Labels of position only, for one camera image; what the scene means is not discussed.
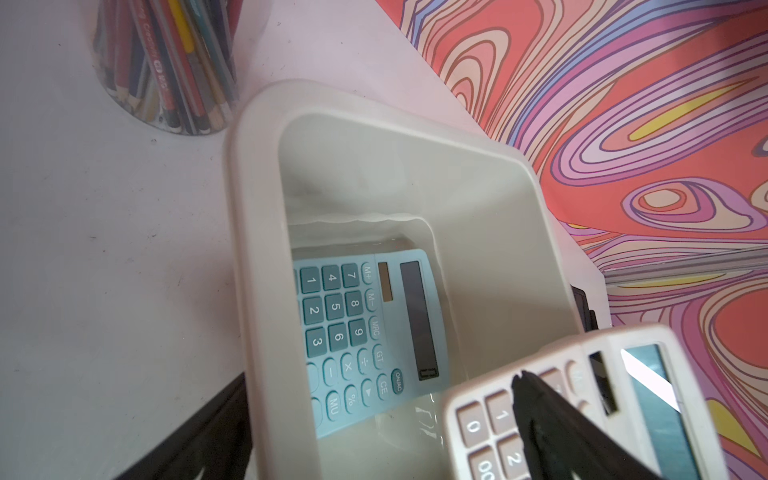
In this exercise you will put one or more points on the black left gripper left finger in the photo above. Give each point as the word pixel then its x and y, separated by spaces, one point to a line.
pixel 214 443

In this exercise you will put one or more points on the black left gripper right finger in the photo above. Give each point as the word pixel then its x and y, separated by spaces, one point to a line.
pixel 559 442

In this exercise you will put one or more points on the pink calculator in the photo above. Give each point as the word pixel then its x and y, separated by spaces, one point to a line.
pixel 634 383

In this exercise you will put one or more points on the light blue calculator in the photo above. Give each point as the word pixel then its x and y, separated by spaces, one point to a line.
pixel 373 334

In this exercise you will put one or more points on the white plastic storage box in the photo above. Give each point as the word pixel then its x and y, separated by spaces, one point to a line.
pixel 315 172

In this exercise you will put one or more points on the black calculator left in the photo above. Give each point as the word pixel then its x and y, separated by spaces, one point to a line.
pixel 587 315

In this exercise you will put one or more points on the clear pencil cup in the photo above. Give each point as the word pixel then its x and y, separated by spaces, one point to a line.
pixel 169 64

